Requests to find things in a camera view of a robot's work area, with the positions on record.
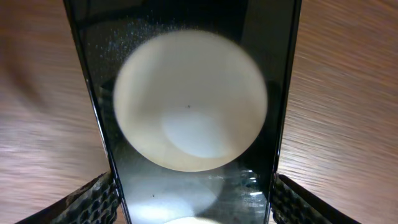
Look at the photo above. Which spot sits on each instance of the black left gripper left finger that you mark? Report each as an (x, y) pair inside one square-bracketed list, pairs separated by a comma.
[(96, 202)]

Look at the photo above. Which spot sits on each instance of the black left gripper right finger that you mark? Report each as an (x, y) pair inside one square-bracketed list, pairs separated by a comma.
[(293, 204)]

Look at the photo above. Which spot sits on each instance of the black smartphone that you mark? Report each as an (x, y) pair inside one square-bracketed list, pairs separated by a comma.
[(190, 100)]

